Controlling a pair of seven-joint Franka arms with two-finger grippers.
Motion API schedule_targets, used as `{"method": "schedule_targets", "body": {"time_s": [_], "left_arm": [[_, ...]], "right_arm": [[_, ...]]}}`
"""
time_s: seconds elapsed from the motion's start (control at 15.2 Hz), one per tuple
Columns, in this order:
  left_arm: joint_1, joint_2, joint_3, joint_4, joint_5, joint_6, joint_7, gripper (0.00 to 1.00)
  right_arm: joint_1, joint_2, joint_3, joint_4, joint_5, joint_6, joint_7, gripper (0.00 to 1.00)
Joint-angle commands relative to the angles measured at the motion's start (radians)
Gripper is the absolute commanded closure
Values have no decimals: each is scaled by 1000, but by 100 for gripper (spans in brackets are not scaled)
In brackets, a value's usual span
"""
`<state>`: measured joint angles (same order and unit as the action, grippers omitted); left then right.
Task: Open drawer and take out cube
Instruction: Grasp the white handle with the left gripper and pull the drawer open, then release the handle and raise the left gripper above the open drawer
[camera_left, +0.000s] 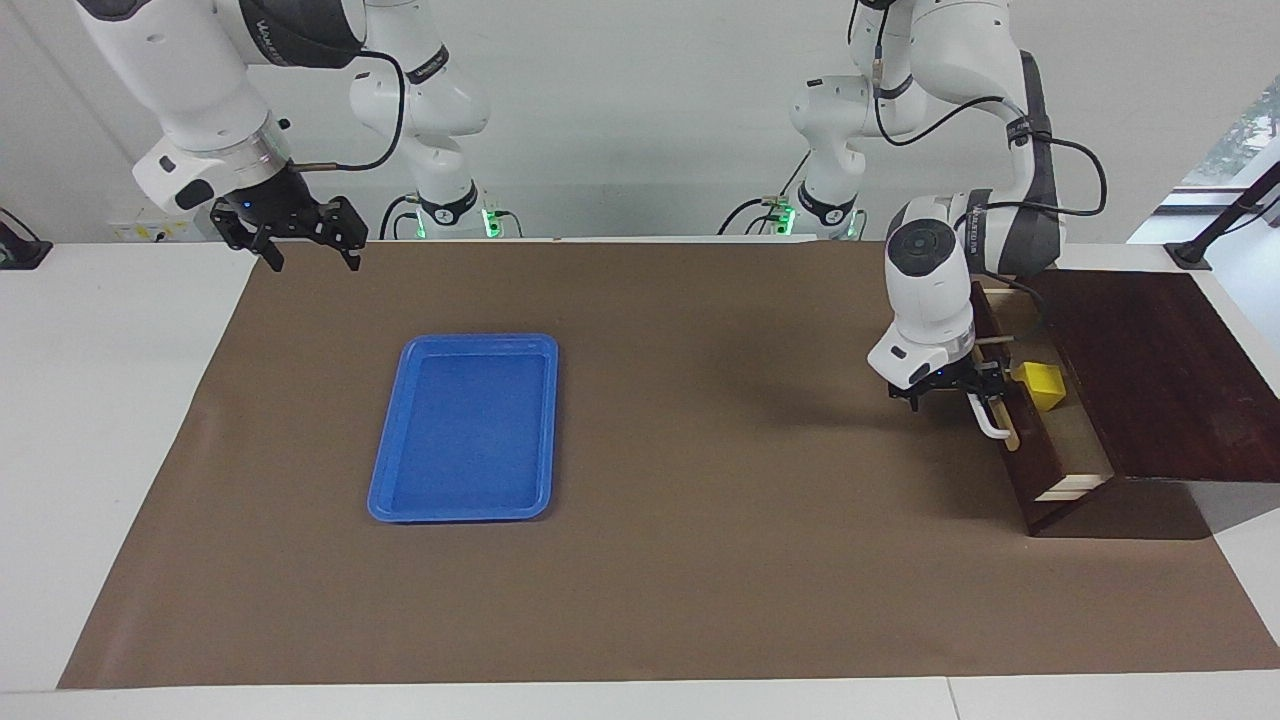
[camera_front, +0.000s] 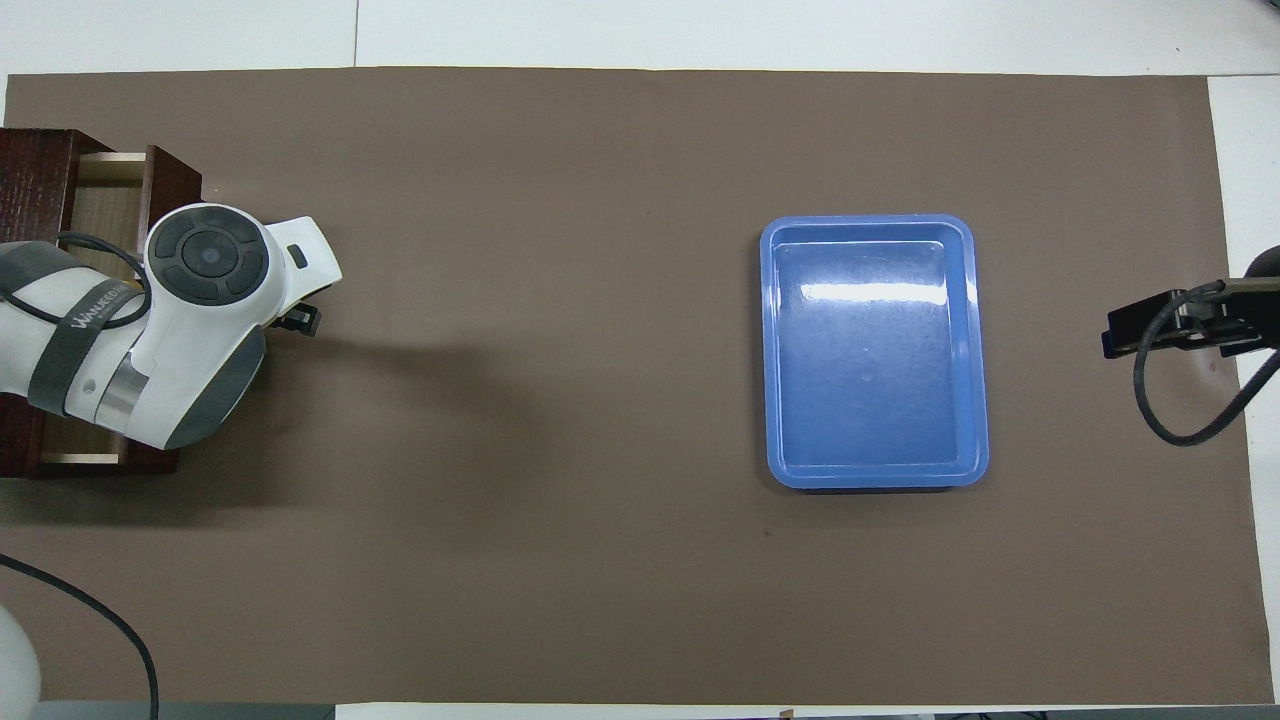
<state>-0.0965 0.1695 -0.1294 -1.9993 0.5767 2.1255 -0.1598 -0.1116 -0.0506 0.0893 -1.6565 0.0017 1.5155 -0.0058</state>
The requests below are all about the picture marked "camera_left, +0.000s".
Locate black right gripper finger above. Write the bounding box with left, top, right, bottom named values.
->
left=210, top=200, right=286, bottom=273
left=318, top=196, right=367, bottom=272

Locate white drawer handle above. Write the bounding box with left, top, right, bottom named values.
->
left=963, top=392, right=1014, bottom=442

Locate yellow cube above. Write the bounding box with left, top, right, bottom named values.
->
left=1010, top=361, right=1068, bottom=413

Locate dark wooden drawer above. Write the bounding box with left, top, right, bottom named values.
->
left=968, top=280, right=1116, bottom=538

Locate dark wooden cabinet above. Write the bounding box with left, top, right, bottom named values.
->
left=1020, top=268, right=1280, bottom=541

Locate black clamp stand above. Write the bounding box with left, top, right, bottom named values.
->
left=1165, top=160, right=1280, bottom=272

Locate blue plastic tray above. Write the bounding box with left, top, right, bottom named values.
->
left=367, top=333, right=559, bottom=524

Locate brown table mat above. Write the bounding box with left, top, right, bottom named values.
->
left=57, top=240, right=1280, bottom=689

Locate black base cable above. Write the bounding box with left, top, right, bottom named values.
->
left=717, top=150, right=813, bottom=237
left=378, top=193, right=421, bottom=241

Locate white wall outlet strip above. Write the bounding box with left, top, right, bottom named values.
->
left=112, top=220, right=193, bottom=243

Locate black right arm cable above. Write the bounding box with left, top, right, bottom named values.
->
left=300, top=48, right=407, bottom=173

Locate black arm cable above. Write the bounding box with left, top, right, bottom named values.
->
left=870, top=30, right=1109, bottom=301
left=300, top=48, right=407, bottom=173

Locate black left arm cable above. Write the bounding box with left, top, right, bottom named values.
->
left=870, top=30, right=1109, bottom=301

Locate black table-edge bracket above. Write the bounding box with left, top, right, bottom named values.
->
left=0, top=207, right=53, bottom=271

